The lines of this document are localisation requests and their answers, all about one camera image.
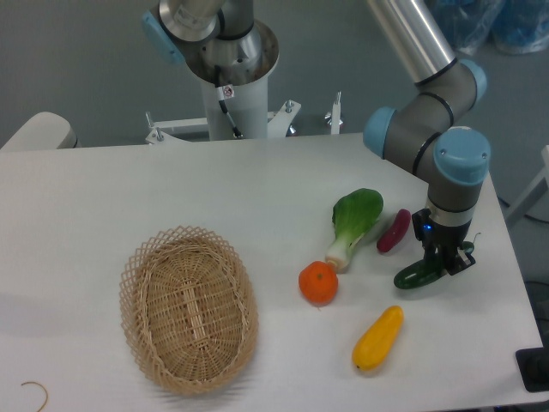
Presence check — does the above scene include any white frame at right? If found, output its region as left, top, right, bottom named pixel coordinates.
left=504, top=146, right=548, bottom=227

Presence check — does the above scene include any purple red eggplant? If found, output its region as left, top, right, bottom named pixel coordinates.
left=377, top=209, right=412, bottom=253

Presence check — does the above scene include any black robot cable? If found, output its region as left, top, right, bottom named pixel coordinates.
left=213, top=64, right=244, bottom=140

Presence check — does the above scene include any tan rubber band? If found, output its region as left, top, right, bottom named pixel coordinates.
left=20, top=381, right=49, bottom=412

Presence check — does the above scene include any white pedestal base frame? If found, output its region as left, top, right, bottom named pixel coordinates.
left=145, top=90, right=345, bottom=145

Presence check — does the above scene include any dark green cucumber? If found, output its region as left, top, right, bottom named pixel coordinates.
left=394, top=241, right=476, bottom=290

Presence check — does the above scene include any black device at edge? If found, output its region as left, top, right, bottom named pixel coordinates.
left=516, top=348, right=548, bottom=393

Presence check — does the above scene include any yellow mango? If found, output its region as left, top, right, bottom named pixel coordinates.
left=352, top=306, right=404, bottom=372

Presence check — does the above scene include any blue plastic bag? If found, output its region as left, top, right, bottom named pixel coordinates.
left=427, top=1, right=548, bottom=55

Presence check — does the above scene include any orange tangerine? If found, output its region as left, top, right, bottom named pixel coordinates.
left=299, top=261, right=339, bottom=306

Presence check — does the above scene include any green bok choy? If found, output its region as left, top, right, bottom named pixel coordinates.
left=325, top=188, right=383, bottom=273

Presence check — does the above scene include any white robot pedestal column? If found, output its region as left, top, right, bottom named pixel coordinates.
left=187, top=19, right=279, bottom=141

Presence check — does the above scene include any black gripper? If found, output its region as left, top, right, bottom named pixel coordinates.
left=412, top=209, right=471, bottom=276

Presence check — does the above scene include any woven wicker basket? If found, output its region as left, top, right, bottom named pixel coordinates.
left=119, top=226, right=259, bottom=396

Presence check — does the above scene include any white chair armrest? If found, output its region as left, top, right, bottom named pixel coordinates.
left=1, top=112, right=81, bottom=153

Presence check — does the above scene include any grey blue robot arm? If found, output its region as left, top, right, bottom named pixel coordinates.
left=142, top=1, right=491, bottom=275

